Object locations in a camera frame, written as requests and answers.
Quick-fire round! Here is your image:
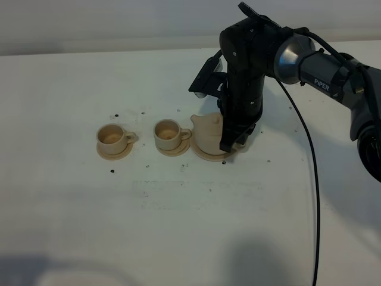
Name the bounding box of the beige middle teacup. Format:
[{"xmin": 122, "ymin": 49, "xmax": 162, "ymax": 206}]
[{"xmin": 153, "ymin": 119, "xmax": 192, "ymax": 151}]

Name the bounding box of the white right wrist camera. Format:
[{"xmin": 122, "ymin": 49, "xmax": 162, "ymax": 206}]
[{"xmin": 188, "ymin": 50, "xmax": 227, "ymax": 98}]

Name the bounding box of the beige left cup saucer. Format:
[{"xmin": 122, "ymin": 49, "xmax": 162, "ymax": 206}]
[{"xmin": 96, "ymin": 142, "xmax": 133, "ymax": 160}]

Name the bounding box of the beige teacup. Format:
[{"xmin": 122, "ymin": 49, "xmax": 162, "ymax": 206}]
[
  {"xmin": 96, "ymin": 124, "xmax": 137, "ymax": 156},
  {"xmin": 153, "ymin": 119, "xmax": 192, "ymax": 151}
]

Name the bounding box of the black right camera cable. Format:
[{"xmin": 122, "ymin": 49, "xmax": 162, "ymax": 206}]
[{"xmin": 276, "ymin": 80, "xmax": 321, "ymax": 286}]

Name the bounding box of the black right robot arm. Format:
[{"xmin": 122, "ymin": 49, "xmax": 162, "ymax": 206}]
[{"xmin": 218, "ymin": 3, "xmax": 380, "ymax": 179}]

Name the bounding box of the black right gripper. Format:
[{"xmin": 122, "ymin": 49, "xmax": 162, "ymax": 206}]
[{"xmin": 219, "ymin": 67, "xmax": 265, "ymax": 151}]

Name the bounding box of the beige cup saucer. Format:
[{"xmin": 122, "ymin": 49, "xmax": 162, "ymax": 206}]
[
  {"xmin": 96, "ymin": 142, "xmax": 133, "ymax": 160},
  {"xmin": 157, "ymin": 139, "xmax": 191, "ymax": 157}
]

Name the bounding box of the beige left teacup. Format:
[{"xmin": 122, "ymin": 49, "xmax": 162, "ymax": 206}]
[{"xmin": 96, "ymin": 124, "xmax": 137, "ymax": 156}]

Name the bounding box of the beige middle cup saucer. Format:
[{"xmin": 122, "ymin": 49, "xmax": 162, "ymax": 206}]
[{"xmin": 157, "ymin": 139, "xmax": 191, "ymax": 157}]

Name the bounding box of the beige ceramic teapot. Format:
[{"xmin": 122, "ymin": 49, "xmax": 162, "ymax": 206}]
[{"xmin": 190, "ymin": 112, "xmax": 248, "ymax": 156}]

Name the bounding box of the beige teapot saucer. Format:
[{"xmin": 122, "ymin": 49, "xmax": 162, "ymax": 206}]
[{"xmin": 190, "ymin": 132, "xmax": 237, "ymax": 162}]

